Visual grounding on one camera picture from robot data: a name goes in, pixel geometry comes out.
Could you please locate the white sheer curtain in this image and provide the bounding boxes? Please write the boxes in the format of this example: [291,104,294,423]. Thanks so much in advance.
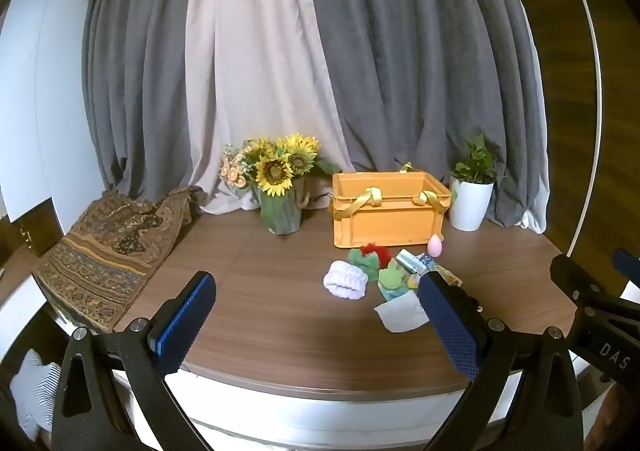
[519,210,547,235]

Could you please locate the white wardrobe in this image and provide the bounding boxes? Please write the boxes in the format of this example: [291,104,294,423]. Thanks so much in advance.
[0,0,107,228]

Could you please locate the white striped cloth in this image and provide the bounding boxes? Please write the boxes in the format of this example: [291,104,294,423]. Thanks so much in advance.
[10,348,64,438]

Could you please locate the cartoon printed tissue packs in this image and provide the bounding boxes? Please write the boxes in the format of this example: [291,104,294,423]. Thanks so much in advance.
[396,249,426,275]

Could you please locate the white metal hoop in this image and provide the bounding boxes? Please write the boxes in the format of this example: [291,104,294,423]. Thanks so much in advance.
[550,0,602,258]

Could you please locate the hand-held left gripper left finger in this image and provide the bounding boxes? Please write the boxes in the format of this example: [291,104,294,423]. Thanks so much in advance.
[51,271,217,451]

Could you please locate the brown patterned cloth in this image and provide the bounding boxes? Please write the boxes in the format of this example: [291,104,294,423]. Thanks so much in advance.
[32,186,206,334]

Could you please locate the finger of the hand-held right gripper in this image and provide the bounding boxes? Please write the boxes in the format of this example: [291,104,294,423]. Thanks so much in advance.
[550,255,621,305]
[613,248,640,283]

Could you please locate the sunflower bouquet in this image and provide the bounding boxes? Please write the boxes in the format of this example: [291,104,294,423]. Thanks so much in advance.
[220,133,341,228]

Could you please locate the beige curtain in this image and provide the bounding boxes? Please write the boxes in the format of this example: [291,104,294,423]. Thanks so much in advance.
[187,0,357,215]

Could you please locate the orange plastic crate yellow straps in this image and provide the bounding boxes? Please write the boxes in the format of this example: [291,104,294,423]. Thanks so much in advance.
[330,163,453,249]

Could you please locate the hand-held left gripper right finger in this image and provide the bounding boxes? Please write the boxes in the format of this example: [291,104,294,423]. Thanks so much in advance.
[417,271,585,451]

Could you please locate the green frog plush toy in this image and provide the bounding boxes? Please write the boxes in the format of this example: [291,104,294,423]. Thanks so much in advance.
[377,263,409,289]

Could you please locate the red and green plush toy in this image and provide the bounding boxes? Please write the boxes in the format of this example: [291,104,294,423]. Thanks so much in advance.
[347,242,393,279]

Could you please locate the yellow cartoon print tissue packet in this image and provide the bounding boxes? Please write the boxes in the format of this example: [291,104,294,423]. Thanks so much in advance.
[434,268,464,288]

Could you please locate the white paper sheet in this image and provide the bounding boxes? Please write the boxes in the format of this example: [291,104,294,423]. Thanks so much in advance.
[374,292,429,333]

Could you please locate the white fluffy wristband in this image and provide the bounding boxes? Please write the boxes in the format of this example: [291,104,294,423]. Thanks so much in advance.
[323,261,370,302]

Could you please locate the pale blue tissue packet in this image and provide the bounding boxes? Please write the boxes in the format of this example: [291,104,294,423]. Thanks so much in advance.
[377,280,419,303]

